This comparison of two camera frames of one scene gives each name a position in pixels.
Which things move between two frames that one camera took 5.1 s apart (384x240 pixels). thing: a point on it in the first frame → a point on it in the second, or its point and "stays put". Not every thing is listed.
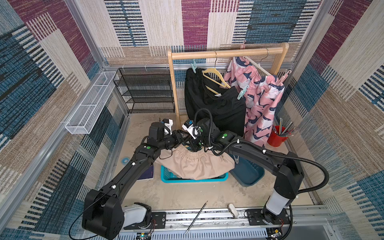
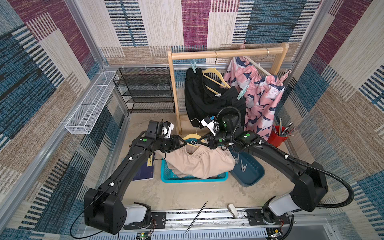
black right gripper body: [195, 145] → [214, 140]
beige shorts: [195, 164] stays put
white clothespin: [236, 160] stays put
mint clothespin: [194, 66] stays put
